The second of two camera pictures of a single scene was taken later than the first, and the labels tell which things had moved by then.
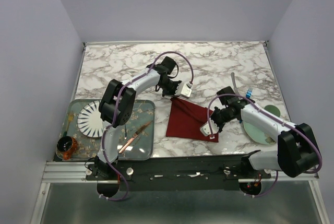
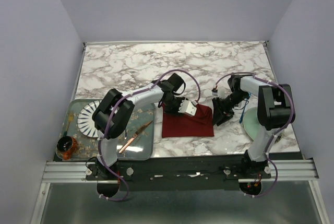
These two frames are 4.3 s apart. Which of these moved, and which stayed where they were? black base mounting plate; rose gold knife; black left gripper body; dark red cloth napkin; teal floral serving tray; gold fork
Moved: black left gripper body; dark red cloth napkin
Stayed: teal floral serving tray; gold fork; black base mounting plate; rose gold knife
